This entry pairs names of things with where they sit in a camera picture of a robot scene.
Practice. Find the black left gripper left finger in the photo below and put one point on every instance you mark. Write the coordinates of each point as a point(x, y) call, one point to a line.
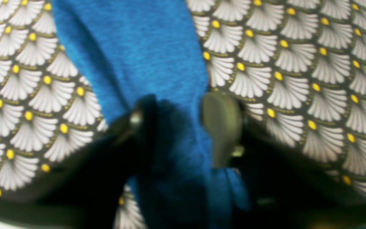
point(83, 192)

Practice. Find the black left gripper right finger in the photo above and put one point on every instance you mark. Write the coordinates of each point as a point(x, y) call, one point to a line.
point(286, 190)

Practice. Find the blue long-sleeve T-shirt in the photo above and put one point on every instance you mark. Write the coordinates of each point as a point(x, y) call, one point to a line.
point(131, 48)

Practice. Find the fan-patterned table cloth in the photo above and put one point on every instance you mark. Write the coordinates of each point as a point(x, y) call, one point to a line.
point(297, 66)

